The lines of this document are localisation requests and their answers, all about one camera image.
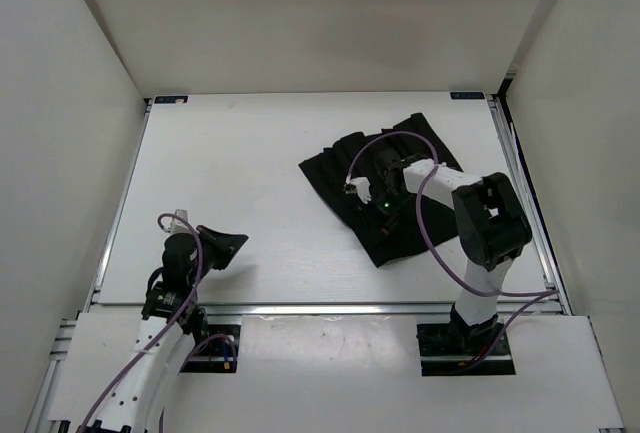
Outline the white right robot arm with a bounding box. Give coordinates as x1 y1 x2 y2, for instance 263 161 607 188
381 153 532 353

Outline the blue label right corner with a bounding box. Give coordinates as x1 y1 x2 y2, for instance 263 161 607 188
450 91 485 101

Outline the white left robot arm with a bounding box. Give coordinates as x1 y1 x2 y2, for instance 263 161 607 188
77 216 248 432

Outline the aluminium right side rail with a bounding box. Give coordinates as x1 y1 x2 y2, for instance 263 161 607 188
487 95 573 315

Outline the black pleated skirt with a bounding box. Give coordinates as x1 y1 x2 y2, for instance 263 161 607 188
299 113 461 267

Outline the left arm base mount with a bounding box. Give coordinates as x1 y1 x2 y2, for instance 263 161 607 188
181 317 242 374

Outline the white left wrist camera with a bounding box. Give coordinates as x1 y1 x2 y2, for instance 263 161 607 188
157 209 190 235

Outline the blue label corner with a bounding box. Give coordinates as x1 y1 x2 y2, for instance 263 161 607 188
154 95 189 104
450 91 485 101

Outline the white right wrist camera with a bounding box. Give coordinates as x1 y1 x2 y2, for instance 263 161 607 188
344 177 372 204

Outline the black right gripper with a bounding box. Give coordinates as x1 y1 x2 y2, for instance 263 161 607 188
357 187 416 246

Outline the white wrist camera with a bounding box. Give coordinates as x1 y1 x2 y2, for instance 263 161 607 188
344 177 372 204
157 209 190 235

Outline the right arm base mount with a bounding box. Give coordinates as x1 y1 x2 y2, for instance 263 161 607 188
416 315 516 377

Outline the blue label left corner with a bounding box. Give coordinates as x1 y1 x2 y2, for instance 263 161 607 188
154 95 189 104

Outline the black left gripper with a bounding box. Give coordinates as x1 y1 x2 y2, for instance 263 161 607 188
188 224 248 285

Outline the aluminium front rail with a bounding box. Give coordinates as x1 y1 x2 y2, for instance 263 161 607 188
88 300 566 316

